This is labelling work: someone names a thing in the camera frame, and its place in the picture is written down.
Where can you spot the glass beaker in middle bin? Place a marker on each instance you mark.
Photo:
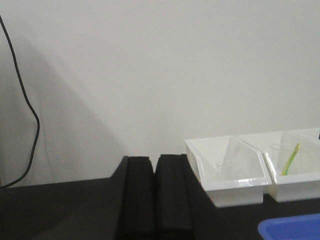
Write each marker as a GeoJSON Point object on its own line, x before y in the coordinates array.
{"type": "Point", "coordinates": [280, 153]}

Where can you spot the glassware in left bin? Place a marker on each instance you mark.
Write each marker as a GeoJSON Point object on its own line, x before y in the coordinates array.
{"type": "Point", "coordinates": [222, 167]}

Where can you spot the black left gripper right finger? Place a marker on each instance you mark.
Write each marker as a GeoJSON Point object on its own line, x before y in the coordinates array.
{"type": "Point", "coordinates": [183, 209]}

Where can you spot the middle white storage bin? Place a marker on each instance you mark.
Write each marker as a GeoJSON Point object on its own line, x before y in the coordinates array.
{"type": "Point", "coordinates": [303, 179]}

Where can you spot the yellow plastic spatula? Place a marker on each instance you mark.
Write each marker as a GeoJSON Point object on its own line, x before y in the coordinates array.
{"type": "Point", "coordinates": [288, 163]}

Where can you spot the white storage bin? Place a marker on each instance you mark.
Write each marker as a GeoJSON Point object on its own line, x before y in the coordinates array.
{"type": "Point", "coordinates": [303, 179]}
{"type": "Point", "coordinates": [244, 185]}

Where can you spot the green plastic spatula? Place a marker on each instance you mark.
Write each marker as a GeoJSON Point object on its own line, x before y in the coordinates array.
{"type": "Point", "coordinates": [297, 147]}

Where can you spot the blue plastic tray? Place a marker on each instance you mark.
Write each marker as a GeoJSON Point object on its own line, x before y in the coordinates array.
{"type": "Point", "coordinates": [300, 227]}

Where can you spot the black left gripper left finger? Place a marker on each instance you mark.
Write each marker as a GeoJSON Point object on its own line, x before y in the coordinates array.
{"type": "Point", "coordinates": [135, 189]}

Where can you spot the left white storage bin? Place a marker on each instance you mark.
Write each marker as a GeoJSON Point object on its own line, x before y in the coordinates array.
{"type": "Point", "coordinates": [244, 185]}

